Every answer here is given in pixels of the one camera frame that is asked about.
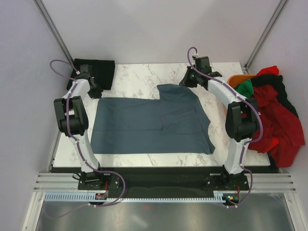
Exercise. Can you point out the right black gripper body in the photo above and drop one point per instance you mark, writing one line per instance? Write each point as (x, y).
(193, 80)

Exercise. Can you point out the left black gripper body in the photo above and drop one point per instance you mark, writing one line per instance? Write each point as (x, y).
(95, 91)

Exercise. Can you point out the blue-grey t shirt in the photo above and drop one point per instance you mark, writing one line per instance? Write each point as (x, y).
(174, 123)

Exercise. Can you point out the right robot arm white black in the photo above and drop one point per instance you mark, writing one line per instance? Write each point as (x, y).
(242, 121)

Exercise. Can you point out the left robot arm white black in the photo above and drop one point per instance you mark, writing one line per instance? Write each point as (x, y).
(73, 122)

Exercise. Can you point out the folded black t shirt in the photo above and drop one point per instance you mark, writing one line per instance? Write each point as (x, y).
(102, 70)

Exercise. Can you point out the orange plastic basket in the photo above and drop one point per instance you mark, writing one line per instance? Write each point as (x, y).
(237, 79)

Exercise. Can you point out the green t shirt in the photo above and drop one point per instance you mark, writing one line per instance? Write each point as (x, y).
(245, 89)

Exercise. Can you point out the black t shirt in basket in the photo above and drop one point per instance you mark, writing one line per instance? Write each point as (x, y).
(277, 84)

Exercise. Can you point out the red t shirt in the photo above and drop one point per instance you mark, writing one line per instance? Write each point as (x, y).
(282, 131)

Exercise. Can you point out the left aluminium frame post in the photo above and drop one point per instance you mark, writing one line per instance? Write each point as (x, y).
(53, 29)

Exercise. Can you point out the aluminium frame post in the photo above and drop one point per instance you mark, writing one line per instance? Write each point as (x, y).
(53, 29)
(266, 31)

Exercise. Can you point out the aluminium frame extrusion base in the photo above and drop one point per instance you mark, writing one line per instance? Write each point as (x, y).
(261, 183)

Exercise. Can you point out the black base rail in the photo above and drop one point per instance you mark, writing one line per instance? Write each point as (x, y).
(162, 182)

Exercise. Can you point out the white slotted cable duct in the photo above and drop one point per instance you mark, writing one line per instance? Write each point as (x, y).
(106, 197)

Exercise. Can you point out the right aluminium frame post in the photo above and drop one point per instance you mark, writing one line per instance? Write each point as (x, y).
(266, 31)

